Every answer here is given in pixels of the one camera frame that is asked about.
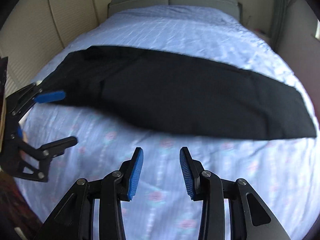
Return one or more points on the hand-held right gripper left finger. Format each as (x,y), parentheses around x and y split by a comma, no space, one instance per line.
(135,176)

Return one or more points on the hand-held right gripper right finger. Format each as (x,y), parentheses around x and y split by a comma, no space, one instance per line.
(186,176)

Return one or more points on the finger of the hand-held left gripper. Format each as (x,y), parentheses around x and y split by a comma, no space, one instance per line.
(50,96)
(61,143)

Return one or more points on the black pants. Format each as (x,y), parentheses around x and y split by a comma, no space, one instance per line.
(175,92)

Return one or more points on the white louvred wardrobe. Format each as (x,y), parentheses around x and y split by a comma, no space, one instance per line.
(32,30)

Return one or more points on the blue floral bedsheet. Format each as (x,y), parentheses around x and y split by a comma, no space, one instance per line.
(162,30)

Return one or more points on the white nightstand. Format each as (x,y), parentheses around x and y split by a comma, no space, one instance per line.
(263,36)

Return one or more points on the grey-green curtain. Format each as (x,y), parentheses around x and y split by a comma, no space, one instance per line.
(278,17)

